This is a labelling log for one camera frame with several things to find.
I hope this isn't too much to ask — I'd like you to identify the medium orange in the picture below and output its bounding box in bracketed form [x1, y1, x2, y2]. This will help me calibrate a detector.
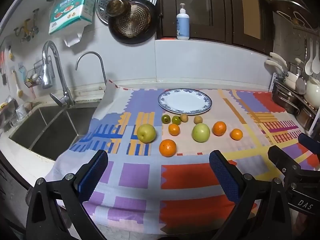
[212, 121, 227, 136]

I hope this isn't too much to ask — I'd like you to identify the black frying pan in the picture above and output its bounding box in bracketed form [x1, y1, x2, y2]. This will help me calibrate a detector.
[108, 0, 158, 45]

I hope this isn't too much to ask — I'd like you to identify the large orange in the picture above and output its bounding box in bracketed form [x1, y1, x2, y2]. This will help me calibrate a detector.
[159, 139, 177, 158]

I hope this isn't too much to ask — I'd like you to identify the blue rimmed white plate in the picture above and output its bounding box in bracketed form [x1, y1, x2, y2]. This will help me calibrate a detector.
[157, 88, 213, 115]

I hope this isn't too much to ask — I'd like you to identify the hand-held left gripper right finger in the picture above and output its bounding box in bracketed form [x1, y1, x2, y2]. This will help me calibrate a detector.
[209, 150, 293, 240]

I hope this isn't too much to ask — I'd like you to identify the clear glass cup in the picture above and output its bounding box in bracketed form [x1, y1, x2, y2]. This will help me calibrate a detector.
[15, 104, 28, 120]

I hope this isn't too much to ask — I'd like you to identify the metal ladle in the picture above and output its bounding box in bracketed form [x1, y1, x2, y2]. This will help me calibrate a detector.
[296, 37, 308, 95]

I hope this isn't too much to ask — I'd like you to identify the dark wooden window frame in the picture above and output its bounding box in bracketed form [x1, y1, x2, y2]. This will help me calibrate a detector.
[155, 0, 275, 55]

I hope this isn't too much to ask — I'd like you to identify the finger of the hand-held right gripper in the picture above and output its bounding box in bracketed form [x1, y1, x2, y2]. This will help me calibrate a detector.
[298, 133, 320, 156]
[268, 145, 301, 180]

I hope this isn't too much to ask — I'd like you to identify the teal tissue box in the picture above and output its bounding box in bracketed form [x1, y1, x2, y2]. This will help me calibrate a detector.
[48, 0, 97, 35]

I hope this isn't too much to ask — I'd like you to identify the green apple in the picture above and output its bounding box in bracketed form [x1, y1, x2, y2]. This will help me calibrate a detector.
[192, 123, 211, 143]

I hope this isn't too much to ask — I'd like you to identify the large chrome faucet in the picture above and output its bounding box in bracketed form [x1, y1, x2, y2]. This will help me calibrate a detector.
[41, 40, 75, 107]

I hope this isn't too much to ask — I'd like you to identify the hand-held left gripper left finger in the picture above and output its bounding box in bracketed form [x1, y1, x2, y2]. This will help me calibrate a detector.
[26, 149, 109, 240]

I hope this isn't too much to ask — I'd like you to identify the white tissue sheet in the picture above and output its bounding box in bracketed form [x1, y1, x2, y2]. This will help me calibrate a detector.
[64, 25, 85, 47]

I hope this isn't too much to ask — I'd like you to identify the white spoon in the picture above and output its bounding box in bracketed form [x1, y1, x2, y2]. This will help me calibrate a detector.
[312, 41, 320, 74]
[305, 39, 314, 76]

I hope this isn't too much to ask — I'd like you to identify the stainless steel sink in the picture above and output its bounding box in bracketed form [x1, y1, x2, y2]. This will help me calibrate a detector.
[9, 104, 98, 162]

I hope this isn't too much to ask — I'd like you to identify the colourful patterned cloth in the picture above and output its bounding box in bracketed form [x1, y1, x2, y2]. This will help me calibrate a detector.
[45, 80, 320, 233]

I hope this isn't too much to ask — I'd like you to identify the white pump bottle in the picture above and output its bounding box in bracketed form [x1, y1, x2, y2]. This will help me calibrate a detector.
[176, 3, 190, 40]

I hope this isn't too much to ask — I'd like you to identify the thin gooseneck faucet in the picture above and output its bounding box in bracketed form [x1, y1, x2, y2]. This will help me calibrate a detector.
[75, 51, 107, 90]

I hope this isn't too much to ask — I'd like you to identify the white teapot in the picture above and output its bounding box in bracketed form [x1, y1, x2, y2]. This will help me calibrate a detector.
[305, 76, 320, 103]

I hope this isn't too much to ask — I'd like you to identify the small orange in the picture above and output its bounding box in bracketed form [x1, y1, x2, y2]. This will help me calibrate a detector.
[230, 128, 243, 141]
[168, 123, 180, 136]

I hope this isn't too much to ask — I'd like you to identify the wire sink basket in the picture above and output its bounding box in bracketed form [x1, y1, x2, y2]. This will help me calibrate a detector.
[24, 56, 56, 88]

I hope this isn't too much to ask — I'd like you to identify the metal dish rack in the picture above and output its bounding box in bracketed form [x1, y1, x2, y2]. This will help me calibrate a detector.
[271, 80, 320, 135]

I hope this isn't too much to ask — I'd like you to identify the bicycle shaped wall hook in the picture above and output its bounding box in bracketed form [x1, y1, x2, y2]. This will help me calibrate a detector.
[14, 9, 40, 43]

